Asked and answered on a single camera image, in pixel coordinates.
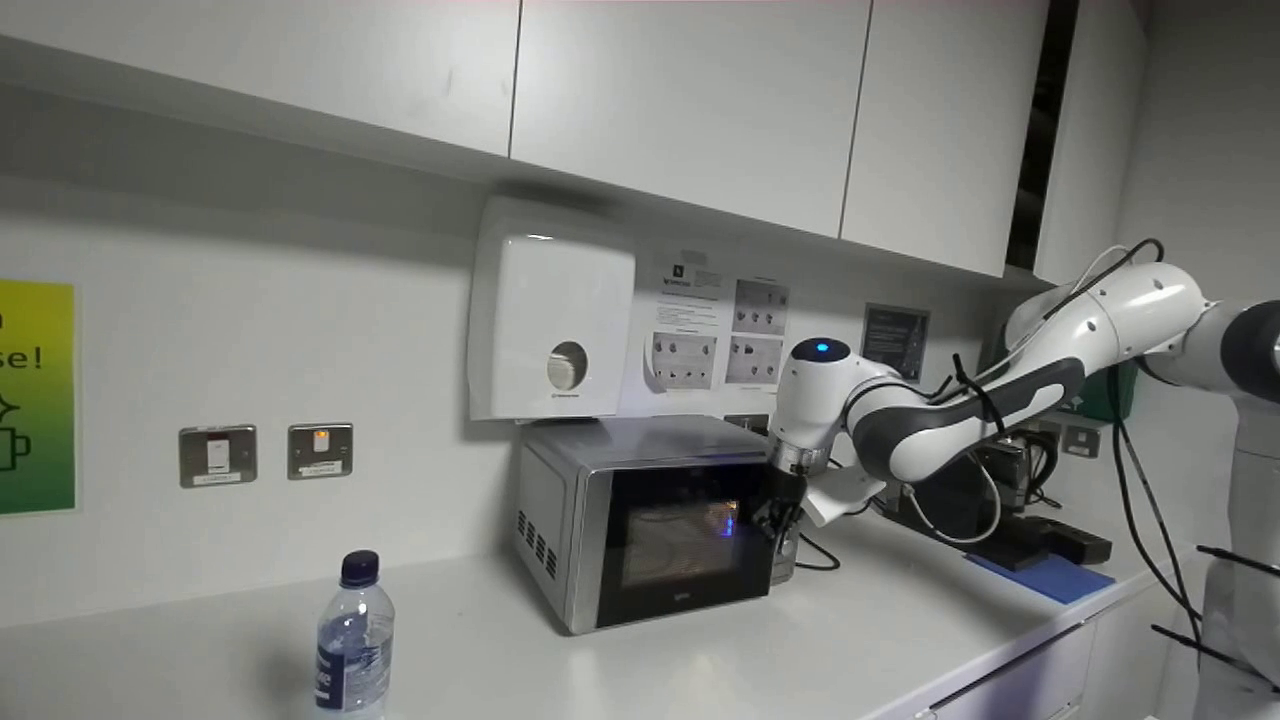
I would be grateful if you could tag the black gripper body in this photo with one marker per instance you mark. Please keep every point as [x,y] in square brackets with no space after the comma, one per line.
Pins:
[788,491]

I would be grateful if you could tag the black glass microwave door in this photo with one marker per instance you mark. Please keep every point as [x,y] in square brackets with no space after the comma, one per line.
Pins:
[682,540]

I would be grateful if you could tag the silver microwave oven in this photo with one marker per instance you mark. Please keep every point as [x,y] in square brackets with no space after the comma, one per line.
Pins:
[566,521]

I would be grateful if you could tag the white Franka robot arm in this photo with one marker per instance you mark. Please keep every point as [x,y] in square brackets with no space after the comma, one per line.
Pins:
[1107,324]

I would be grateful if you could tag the white upper cabinet door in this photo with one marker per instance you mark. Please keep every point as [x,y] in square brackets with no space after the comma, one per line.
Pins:
[940,132]
[266,63]
[693,106]

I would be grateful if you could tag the black countertop machine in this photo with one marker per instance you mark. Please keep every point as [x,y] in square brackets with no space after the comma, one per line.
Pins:
[1052,540]

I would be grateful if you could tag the blue mat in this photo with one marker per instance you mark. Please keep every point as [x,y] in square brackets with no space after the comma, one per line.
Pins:
[1063,582]

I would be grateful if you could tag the white paper towel dispenser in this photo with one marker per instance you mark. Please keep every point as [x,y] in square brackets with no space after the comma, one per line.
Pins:
[547,322]

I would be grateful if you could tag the green first aid box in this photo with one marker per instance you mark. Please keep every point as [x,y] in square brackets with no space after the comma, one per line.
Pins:
[1115,393]

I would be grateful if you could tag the clear water bottle blue cap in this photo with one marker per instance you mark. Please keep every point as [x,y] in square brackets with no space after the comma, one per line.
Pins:
[354,653]

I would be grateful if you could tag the narrow white cabinet panel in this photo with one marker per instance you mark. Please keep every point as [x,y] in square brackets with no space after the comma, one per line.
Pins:
[1095,145]

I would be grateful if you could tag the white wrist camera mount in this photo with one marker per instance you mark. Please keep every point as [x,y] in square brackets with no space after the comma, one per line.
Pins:
[841,503]

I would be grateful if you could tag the white double wall socket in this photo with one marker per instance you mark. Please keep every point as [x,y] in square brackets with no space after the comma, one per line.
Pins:
[682,361]
[753,361]

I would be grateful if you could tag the dark framed wall sign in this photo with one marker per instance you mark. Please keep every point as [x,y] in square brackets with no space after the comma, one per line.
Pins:
[899,341]

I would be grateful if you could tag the white wall notice label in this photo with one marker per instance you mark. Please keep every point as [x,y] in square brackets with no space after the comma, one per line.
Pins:
[682,302]

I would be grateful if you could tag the small steel wall socket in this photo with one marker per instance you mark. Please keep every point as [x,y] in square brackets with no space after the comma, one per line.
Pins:
[1082,440]

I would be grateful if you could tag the green yellow wall poster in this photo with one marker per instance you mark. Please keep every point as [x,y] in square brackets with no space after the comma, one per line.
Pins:
[34,400]

